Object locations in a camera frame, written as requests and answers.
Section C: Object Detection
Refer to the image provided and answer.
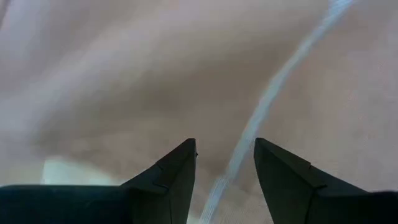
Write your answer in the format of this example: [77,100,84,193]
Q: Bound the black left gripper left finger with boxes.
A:
[0,138,198,224]

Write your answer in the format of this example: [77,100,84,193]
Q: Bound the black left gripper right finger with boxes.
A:
[253,138,398,224]

